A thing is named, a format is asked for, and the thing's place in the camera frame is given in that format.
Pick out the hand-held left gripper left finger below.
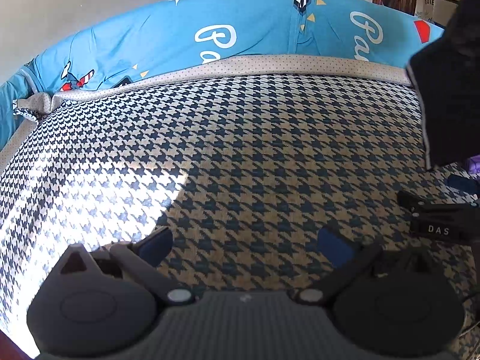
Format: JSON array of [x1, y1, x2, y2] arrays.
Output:
[[50, 228, 196, 307]]

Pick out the blue printed cushion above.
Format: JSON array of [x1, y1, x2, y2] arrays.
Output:
[[0, 0, 447, 139]]

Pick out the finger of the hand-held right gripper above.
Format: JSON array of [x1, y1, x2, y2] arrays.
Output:
[[397, 190, 436, 217]]

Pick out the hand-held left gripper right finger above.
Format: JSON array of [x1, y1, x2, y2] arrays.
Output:
[[289, 228, 440, 306]]

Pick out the black t-shirt with red print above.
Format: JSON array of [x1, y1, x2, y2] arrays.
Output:
[[406, 0, 480, 170]]

